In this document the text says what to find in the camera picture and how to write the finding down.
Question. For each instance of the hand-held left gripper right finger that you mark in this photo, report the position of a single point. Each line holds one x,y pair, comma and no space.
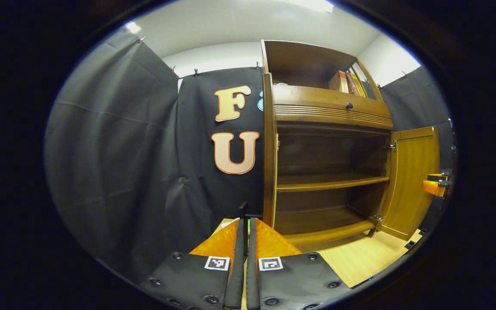
252,267

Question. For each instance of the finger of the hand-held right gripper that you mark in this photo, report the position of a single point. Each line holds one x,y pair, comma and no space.
433,188
437,176

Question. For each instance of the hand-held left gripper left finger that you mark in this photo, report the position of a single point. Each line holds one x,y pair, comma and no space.
236,267

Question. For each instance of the wooden shoe cabinet door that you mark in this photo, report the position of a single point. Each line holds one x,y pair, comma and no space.
268,150
411,181

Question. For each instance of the wooden double-door shoe cabinet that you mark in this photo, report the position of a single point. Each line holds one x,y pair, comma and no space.
330,122

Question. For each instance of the metal door hinge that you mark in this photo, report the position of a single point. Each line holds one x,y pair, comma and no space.
377,217
392,147

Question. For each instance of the wooden inner shelf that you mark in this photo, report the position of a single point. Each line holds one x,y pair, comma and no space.
330,181

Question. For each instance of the yellow book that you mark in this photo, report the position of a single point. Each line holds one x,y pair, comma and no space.
358,86

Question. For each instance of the maroon book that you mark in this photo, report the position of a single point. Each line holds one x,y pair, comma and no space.
352,84

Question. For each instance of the tan book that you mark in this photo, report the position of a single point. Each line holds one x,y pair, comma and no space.
338,82

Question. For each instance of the wooden drawer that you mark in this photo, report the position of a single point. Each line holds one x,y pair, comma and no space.
317,99

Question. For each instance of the black backdrop cloth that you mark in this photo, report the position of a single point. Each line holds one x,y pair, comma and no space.
114,150

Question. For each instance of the large ceiling light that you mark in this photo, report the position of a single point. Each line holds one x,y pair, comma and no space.
317,4

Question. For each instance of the small ceiling light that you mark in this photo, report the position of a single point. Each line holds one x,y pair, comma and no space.
133,27

